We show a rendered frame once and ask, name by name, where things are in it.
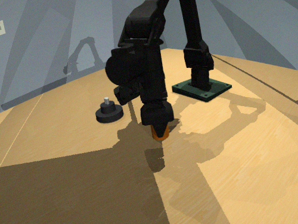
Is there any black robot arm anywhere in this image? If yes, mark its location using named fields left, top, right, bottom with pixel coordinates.
left=105, top=0, right=214, bottom=105

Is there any black round pedestal with silver shaft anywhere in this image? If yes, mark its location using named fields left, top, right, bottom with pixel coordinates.
left=95, top=98, right=123, bottom=124

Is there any orange tapered knob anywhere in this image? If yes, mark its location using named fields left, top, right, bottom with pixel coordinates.
left=150, top=124, right=169, bottom=140

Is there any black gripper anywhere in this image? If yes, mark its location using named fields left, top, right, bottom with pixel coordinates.
left=137, top=68, right=175, bottom=138

